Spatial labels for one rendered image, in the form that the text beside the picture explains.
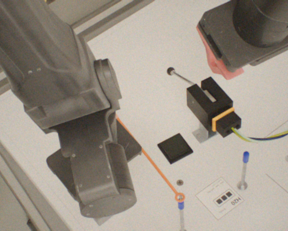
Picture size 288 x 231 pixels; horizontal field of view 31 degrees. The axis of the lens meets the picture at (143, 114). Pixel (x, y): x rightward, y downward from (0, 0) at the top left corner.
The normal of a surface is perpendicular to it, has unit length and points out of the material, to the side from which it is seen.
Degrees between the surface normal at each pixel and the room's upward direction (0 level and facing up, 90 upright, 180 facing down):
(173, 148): 54
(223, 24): 30
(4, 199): 0
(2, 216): 0
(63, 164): 44
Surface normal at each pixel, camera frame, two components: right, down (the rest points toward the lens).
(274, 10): -0.50, 0.81
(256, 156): -0.09, -0.60
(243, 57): 0.13, -0.26
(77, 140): -0.20, -0.43
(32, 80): 0.26, 0.86
